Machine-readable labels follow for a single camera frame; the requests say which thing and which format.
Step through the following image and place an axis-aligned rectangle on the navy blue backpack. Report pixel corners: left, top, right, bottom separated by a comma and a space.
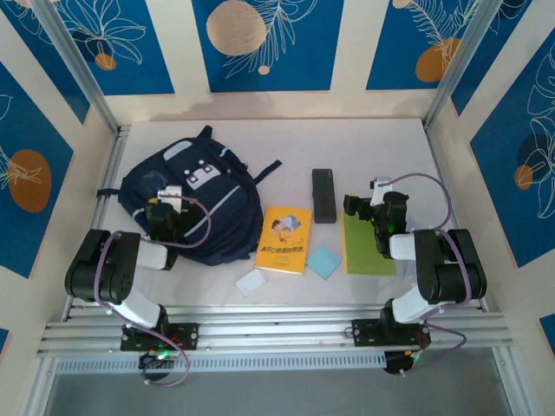
95, 124, 284, 268

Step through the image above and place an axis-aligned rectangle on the black pencil case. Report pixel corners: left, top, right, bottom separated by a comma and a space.
310, 167, 338, 225

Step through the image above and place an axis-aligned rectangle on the green notebook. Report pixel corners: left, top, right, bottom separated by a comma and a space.
341, 211, 398, 276

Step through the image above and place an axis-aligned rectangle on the light blue sticky note pad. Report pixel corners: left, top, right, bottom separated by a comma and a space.
305, 245, 342, 282

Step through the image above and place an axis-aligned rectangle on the yellow cartoon cover book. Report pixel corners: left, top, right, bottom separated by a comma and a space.
254, 205, 314, 276

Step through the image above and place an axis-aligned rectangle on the white card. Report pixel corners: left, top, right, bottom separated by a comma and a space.
235, 268, 266, 298

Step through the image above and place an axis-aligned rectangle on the black left controller board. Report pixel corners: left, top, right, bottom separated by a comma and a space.
138, 350, 174, 382

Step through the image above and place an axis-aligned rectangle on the black controller board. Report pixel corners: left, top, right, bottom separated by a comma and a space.
383, 348, 425, 377
138, 350, 174, 382

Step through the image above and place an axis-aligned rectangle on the black right controller board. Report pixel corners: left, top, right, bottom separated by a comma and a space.
383, 348, 425, 377

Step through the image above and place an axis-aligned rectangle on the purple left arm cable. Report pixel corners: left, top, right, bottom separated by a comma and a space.
94, 194, 213, 389

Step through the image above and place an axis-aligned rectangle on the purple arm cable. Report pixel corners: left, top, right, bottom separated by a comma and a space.
94, 194, 213, 389
381, 172, 473, 376

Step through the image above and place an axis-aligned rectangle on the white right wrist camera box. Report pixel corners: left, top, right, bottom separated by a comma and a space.
369, 175, 395, 207

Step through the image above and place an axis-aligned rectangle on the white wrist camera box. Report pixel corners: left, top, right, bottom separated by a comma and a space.
155, 185, 183, 213
369, 175, 395, 207

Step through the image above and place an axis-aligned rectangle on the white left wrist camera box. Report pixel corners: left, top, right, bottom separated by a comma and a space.
155, 185, 183, 213

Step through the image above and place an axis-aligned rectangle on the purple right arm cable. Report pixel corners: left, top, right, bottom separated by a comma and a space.
381, 172, 473, 376

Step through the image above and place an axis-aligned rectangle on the aluminium side rail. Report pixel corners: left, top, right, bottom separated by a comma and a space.
423, 124, 489, 312
63, 124, 132, 322

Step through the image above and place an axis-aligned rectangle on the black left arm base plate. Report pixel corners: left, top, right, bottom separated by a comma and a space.
120, 322, 200, 352

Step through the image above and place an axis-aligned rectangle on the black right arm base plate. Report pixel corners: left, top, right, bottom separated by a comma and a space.
351, 318, 433, 348

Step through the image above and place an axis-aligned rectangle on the aluminium rail beam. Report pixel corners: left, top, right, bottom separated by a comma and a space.
36, 302, 515, 360

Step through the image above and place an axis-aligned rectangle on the grey slotted cable duct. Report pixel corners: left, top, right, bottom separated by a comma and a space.
55, 351, 388, 374

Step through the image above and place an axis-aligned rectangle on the aluminium frame post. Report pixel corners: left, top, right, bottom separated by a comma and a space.
30, 0, 121, 134
423, 0, 502, 131

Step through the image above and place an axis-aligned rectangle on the short aluminium frame leg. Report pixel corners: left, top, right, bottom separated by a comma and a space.
492, 346, 524, 416
21, 354, 60, 416

